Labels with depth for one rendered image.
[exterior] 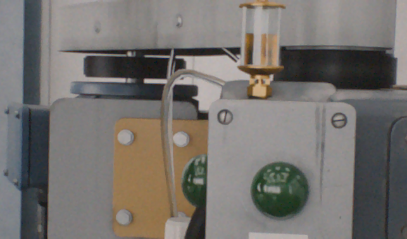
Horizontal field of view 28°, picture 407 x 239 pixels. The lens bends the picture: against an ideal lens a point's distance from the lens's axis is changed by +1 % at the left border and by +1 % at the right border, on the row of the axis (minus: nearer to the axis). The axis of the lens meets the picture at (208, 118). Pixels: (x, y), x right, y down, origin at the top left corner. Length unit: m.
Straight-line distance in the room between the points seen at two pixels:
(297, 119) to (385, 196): 0.09
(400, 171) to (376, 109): 0.04
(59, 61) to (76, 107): 4.94
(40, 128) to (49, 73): 4.95
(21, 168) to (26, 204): 4.99
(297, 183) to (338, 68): 0.19
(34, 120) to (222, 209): 0.50
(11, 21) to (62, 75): 0.61
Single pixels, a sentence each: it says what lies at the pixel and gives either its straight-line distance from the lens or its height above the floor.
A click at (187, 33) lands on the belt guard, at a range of 0.72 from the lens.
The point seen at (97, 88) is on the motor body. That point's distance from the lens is 0.91.
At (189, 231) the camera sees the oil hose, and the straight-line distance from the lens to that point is 0.50.
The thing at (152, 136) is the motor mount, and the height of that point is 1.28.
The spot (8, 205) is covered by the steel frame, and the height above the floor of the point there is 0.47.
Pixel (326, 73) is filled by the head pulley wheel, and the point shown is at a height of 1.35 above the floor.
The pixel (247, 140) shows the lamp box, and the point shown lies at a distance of 0.42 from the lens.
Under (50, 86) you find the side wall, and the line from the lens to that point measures 5.84.
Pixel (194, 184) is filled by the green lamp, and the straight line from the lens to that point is 0.44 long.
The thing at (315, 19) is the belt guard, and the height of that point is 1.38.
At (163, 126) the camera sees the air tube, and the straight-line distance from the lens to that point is 0.64.
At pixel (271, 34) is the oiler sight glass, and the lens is 0.50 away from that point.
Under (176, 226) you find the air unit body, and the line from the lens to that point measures 0.70.
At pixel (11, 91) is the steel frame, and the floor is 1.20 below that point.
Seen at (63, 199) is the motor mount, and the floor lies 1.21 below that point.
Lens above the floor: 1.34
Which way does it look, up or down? 3 degrees down
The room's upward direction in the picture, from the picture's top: 2 degrees clockwise
